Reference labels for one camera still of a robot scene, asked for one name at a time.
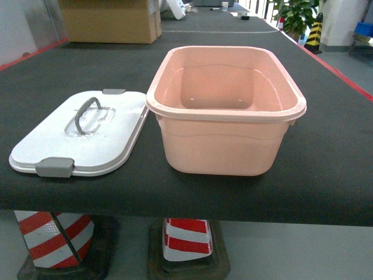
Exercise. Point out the red white striped bollard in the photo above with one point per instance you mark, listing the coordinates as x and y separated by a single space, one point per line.
66 245

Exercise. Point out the green potted plant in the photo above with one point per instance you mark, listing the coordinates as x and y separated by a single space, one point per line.
298 15

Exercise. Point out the pink plastic storage box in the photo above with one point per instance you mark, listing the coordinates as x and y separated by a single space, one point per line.
223 110

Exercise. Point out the white lid with grey handle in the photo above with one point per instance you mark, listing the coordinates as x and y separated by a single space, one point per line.
92 133

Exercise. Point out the yellow black striped bollard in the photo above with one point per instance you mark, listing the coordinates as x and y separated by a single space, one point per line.
312 43

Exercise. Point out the cardboard box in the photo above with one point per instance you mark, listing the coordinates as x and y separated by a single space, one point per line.
123 22

